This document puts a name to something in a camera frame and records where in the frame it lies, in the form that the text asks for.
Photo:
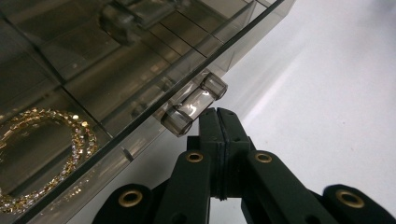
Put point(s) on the smoky transparent drawer box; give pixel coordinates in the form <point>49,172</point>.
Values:
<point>134,18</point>

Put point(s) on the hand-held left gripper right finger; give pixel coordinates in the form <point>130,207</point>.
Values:
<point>235,140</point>

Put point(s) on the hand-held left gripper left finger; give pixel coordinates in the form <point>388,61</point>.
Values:
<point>211,137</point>

